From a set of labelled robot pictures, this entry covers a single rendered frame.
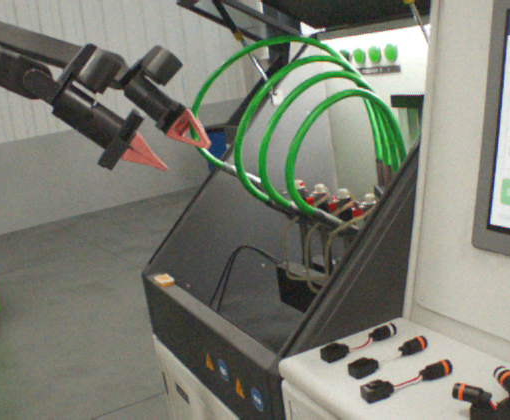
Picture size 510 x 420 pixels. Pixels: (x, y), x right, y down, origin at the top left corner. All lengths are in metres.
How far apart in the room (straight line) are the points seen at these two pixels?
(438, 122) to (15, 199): 6.95
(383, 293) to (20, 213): 6.90
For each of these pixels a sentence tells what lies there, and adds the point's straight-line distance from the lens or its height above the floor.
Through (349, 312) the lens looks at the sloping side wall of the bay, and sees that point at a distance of 0.99.
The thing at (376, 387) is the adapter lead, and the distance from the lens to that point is 0.81.
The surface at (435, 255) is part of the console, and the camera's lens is 0.98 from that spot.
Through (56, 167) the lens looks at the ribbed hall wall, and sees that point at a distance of 7.79.
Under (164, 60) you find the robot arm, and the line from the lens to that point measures 1.35.
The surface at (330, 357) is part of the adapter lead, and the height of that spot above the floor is 0.99.
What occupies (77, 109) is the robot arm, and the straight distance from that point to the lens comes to 1.03.
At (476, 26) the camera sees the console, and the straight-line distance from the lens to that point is 0.95.
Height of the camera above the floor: 1.38
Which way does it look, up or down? 12 degrees down
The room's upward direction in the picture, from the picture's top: 8 degrees counter-clockwise
